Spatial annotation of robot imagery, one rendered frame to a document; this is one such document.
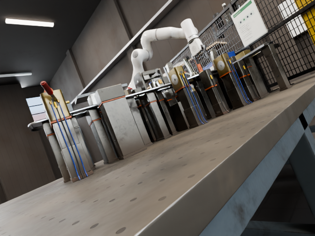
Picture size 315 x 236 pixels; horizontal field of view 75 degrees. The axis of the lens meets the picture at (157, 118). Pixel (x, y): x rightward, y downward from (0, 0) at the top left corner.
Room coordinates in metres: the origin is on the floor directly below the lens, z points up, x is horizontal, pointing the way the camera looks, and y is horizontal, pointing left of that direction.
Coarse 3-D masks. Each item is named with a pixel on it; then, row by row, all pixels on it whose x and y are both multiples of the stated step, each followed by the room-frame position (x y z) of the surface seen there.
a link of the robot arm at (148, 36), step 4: (144, 32) 1.64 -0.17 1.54; (148, 32) 1.62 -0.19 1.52; (152, 32) 1.60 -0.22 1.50; (144, 36) 1.64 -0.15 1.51; (148, 36) 1.62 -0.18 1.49; (152, 36) 1.61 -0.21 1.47; (144, 40) 1.65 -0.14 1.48; (148, 40) 1.65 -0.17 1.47; (152, 40) 1.64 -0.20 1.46; (156, 40) 1.64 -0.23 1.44; (144, 44) 1.69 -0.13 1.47; (148, 44) 1.68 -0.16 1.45; (144, 48) 1.75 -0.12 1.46; (148, 48) 1.72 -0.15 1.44; (148, 52) 1.74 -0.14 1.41; (152, 52) 1.76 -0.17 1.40; (148, 60) 1.78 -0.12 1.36
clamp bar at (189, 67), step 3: (186, 57) 1.61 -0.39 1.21; (183, 60) 1.64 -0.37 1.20; (186, 60) 1.65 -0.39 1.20; (186, 63) 1.63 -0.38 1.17; (189, 63) 1.64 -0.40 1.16; (189, 66) 1.64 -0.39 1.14; (189, 69) 1.62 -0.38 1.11; (192, 69) 1.63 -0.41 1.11; (189, 72) 1.63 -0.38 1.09; (192, 72) 1.62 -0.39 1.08
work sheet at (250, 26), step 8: (248, 0) 1.61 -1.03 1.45; (240, 8) 1.68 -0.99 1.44; (248, 8) 1.63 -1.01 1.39; (256, 8) 1.58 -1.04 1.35; (232, 16) 1.76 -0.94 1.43; (240, 16) 1.71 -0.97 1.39; (248, 16) 1.65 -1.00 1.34; (256, 16) 1.60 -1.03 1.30; (240, 24) 1.73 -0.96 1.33; (248, 24) 1.68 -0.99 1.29; (256, 24) 1.63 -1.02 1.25; (264, 24) 1.58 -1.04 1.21; (240, 32) 1.76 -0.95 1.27; (248, 32) 1.70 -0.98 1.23; (256, 32) 1.65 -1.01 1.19; (264, 32) 1.60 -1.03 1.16; (248, 40) 1.73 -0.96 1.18
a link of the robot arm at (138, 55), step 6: (132, 54) 1.66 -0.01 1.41; (138, 54) 1.64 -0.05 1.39; (144, 54) 1.68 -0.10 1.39; (132, 60) 1.69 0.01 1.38; (138, 60) 1.66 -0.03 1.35; (144, 60) 1.74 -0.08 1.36; (138, 66) 1.71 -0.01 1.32; (138, 72) 1.74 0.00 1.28; (132, 78) 1.78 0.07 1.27; (132, 84) 1.78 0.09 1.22
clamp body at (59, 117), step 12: (48, 96) 0.78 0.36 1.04; (60, 96) 0.80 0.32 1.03; (48, 108) 0.77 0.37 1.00; (60, 108) 0.79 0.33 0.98; (60, 120) 0.79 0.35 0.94; (60, 132) 0.79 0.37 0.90; (72, 132) 0.81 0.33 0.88; (60, 144) 0.78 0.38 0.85; (72, 144) 0.80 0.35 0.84; (72, 156) 0.79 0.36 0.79; (84, 156) 0.81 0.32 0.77; (72, 168) 0.78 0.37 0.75; (84, 168) 0.79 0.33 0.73; (72, 180) 0.77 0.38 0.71
